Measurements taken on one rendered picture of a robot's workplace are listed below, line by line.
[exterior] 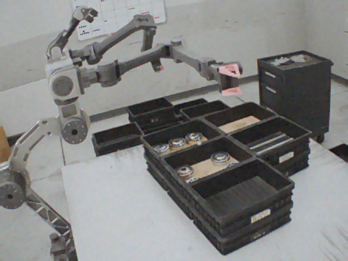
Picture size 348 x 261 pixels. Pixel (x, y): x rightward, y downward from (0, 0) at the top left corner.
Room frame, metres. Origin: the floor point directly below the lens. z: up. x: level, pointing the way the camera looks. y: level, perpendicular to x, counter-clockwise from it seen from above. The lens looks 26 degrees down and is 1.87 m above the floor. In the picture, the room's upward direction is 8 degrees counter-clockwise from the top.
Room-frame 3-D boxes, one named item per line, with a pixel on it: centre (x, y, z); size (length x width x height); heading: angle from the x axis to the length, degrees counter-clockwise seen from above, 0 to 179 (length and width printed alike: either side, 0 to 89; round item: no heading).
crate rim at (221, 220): (1.30, -0.26, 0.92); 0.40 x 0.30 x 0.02; 112
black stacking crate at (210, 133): (1.86, -0.04, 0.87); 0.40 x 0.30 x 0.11; 112
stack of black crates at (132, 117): (3.22, 0.19, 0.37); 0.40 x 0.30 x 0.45; 106
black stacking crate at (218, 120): (2.01, -0.41, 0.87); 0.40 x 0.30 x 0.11; 112
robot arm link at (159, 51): (1.63, 0.10, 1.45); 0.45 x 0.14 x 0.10; 136
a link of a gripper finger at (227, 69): (1.17, -0.22, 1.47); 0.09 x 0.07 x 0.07; 15
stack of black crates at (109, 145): (2.72, 0.46, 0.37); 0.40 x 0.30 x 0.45; 106
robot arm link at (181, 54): (1.55, -0.12, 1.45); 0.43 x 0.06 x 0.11; 16
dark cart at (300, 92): (3.17, -1.23, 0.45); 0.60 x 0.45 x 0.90; 106
